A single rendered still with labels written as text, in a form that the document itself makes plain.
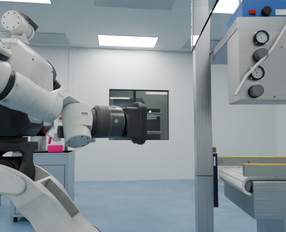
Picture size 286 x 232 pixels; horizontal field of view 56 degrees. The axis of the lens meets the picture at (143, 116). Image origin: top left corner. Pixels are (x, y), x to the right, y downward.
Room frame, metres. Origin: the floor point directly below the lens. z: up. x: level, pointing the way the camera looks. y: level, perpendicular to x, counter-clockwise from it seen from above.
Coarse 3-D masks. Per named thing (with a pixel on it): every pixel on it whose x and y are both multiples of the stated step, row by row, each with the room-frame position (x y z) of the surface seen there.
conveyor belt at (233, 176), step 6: (222, 168) 0.99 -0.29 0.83; (228, 168) 0.96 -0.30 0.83; (234, 168) 0.96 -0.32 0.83; (240, 168) 0.96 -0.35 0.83; (222, 174) 0.96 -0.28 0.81; (228, 174) 0.90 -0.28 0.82; (234, 174) 0.85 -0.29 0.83; (240, 174) 0.82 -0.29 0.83; (228, 180) 0.89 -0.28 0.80; (234, 180) 0.82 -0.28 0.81; (240, 180) 0.78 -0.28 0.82; (246, 180) 0.76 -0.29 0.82; (234, 186) 0.85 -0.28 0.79; (240, 186) 0.77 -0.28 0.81; (246, 192) 0.76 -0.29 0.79
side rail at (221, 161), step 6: (222, 162) 1.01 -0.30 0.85; (228, 162) 1.01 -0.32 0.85; (240, 162) 1.01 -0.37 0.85; (246, 162) 1.01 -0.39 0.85; (252, 162) 1.01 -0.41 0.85; (258, 162) 1.01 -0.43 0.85; (264, 162) 1.01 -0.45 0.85; (270, 162) 1.01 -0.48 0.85; (276, 162) 1.01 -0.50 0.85; (282, 162) 1.01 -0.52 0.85
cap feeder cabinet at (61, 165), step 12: (12, 156) 3.02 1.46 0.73; (36, 156) 3.05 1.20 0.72; (48, 156) 3.06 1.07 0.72; (60, 156) 3.08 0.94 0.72; (72, 156) 3.40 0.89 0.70; (48, 168) 3.06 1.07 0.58; (60, 168) 3.07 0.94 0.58; (72, 168) 3.42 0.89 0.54; (60, 180) 3.07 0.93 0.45; (72, 180) 3.44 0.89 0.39; (72, 192) 3.46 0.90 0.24; (12, 204) 3.02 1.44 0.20; (12, 216) 3.02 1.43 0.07
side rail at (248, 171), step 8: (248, 168) 0.74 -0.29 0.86; (256, 168) 0.74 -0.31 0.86; (264, 168) 0.74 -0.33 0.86; (272, 168) 0.74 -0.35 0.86; (280, 168) 0.74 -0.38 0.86; (248, 176) 0.74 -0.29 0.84; (256, 176) 0.74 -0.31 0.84; (264, 176) 0.74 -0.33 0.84; (272, 176) 0.74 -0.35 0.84; (280, 176) 0.74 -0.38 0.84
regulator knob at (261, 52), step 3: (258, 48) 0.71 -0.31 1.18; (261, 48) 0.69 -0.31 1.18; (264, 48) 0.69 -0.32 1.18; (255, 51) 0.71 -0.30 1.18; (258, 51) 0.68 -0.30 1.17; (261, 51) 0.68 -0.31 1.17; (264, 51) 0.68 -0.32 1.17; (267, 51) 0.68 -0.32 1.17; (255, 54) 0.70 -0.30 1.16; (258, 54) 0.68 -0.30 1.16; (261, 54) 0.68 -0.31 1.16; (264, 54) 0.68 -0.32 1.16; (267, 54) 0.68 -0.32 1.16; (255, 57) 0.70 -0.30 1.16; (258, 57) 0.69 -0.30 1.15; (261, 57) 0.68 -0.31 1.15; (267, 57) 0.69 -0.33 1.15; (255, 60) 0.71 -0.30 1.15; (258, 60) 0.70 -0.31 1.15
